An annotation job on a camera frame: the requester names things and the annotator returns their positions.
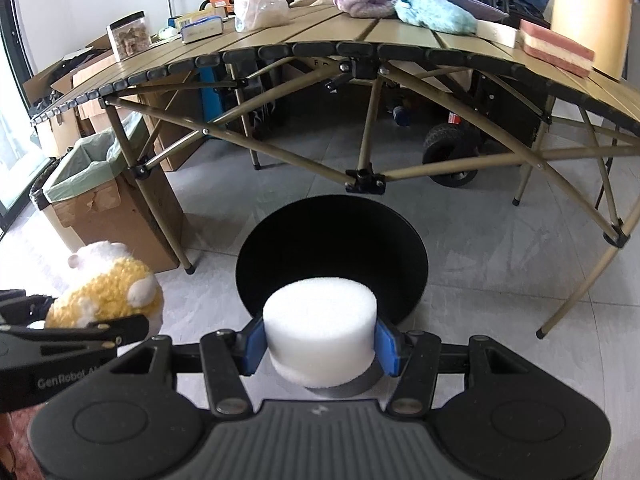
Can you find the blue tissue pack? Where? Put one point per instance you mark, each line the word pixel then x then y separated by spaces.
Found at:
pixel 201 29

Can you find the clear jar brown snacks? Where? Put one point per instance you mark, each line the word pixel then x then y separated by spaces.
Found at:
pixel 129 37

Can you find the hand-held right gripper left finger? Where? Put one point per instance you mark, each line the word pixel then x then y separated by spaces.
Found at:
pixel 254 347

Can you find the green plastic bag liner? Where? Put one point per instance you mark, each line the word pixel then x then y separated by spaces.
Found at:
pixel 65 185

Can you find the cardboard box with liner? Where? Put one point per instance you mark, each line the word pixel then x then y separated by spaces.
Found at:
pixel 125 220

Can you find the translucent white plastic bag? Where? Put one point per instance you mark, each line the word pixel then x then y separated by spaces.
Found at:
pixel 260 10

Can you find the pink sponge block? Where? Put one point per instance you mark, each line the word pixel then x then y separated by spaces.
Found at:
pixel 555 45

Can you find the light blue plush toy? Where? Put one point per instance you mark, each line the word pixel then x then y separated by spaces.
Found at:
pixel 435 15

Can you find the white flat box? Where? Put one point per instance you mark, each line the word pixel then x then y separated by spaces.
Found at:
pixel 500 34

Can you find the folding table olive frame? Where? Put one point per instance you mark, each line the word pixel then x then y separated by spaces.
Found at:
pixel 330 30

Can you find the white foam cylinder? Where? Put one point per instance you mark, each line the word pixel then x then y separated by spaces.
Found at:
pixel 320 320

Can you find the large cardboard box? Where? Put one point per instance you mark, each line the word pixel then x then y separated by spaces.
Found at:
pixel 175 130

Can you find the pink fluffy rug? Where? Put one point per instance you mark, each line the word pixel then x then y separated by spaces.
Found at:
pixel 12 450

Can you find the yellow white plush toy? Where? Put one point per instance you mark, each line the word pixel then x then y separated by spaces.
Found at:
pixel 110 280

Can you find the open cardboard box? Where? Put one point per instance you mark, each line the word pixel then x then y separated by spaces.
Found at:
pixel 55 125

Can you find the small red can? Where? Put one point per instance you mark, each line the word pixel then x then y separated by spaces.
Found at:
pixel 453 119

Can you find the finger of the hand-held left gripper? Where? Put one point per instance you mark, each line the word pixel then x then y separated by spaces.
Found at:
pixel 22 305
pixel 75 332

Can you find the lavender flat pouch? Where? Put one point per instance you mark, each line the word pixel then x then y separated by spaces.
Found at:
pixel 480 7

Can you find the cream plastic container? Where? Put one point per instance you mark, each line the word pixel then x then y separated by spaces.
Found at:
pixel 590 15

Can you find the blue box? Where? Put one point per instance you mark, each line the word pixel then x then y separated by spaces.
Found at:
pixel 211 92

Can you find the tan carton box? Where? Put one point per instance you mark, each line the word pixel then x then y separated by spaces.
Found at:
pixel 182 19

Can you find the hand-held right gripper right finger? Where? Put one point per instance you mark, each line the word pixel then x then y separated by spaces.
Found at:
pixel 387 350

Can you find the black round bin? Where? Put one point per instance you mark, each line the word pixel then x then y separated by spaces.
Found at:
pixel 330 240

